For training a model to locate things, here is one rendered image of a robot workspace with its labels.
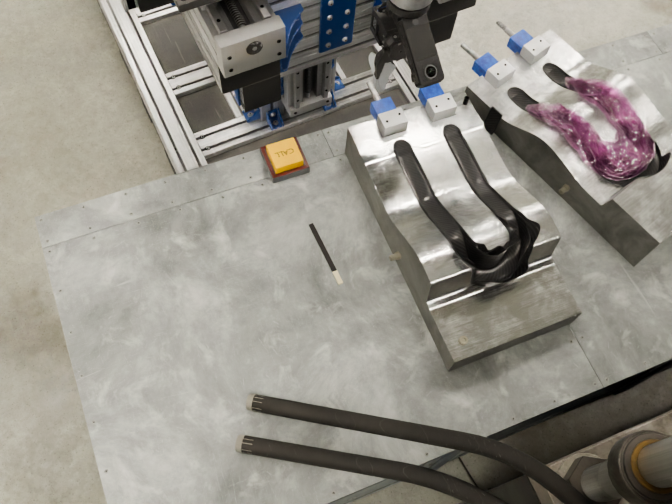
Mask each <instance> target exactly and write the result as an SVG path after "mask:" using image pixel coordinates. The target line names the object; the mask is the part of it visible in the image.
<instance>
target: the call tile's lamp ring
mask: <svg viewBox="0 0 672 504"><path fill-rule="evenodd" d="M293 138H294V140H295V142H296V144H297V146H298V149H299V151H300V153H301V155H302V158H303V160H304V164H305V165H304V166H301V167H298V168H294V169H291V170H288V171H285V172H282V173H278V174H275V173H274V170H273V168H272V166H271V163H270V161H269V158H268V156H267V154H266V151H265V149H266V146H263V147H260V148H261V150H262V153H263V155H264V158H265V160H266V163H267V165H268V167H269V170H270V172H271V175H272V177H273V178H276V177H280V176H283V175H286V174H289V173H292V172H296V171H299V170H302V169H305V168H308V167H309V165H308V162H307V160H306V158H305V156H304V153H303V151H302V149H301V147H300V144H299V142H298V140H297V137H293Z"/></svg>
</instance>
